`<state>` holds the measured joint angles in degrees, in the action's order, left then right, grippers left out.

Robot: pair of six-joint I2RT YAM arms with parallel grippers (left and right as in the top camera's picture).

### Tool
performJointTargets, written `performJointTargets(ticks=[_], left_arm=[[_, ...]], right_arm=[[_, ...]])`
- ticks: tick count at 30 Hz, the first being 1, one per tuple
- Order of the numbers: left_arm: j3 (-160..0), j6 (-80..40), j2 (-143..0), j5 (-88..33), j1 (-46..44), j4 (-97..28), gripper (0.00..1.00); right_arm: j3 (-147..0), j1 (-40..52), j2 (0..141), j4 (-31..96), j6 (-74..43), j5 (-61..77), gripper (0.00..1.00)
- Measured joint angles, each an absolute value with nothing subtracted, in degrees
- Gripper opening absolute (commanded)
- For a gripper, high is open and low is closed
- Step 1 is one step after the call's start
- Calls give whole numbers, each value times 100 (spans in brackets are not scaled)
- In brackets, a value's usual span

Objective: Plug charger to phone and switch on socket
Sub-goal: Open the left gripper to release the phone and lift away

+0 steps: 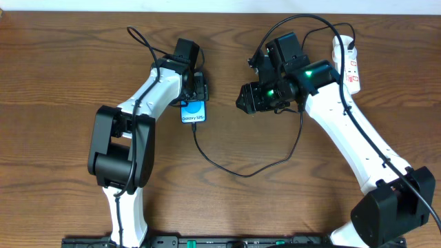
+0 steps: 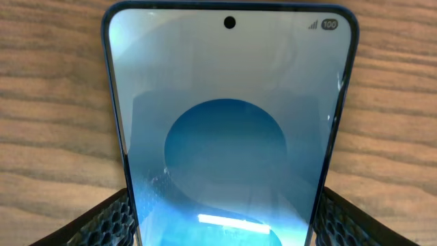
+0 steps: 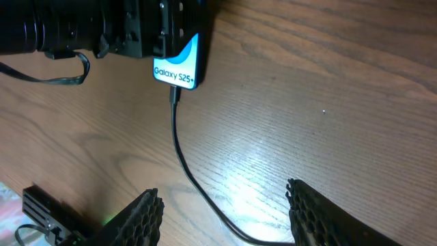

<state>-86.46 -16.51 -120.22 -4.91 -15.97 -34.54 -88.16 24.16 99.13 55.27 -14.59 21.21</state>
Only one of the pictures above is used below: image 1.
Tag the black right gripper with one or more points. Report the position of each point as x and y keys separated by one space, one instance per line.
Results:
x=252 y=93

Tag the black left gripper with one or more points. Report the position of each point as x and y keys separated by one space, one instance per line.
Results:
x=204 y=89

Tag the blue Galaxy smartphone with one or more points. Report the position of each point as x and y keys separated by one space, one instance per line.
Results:
x=193 y=112

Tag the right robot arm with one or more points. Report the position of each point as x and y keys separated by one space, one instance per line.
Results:
x=397 y=198

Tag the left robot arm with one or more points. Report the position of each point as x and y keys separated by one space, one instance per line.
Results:
x=123 y=142

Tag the white charger adapter plug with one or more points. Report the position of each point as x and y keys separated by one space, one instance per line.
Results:
x=348 y=45

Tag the white power strip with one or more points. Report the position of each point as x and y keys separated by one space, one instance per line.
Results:
x=352 y=78

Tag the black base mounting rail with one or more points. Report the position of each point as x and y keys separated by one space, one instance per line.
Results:
x=176 y=242

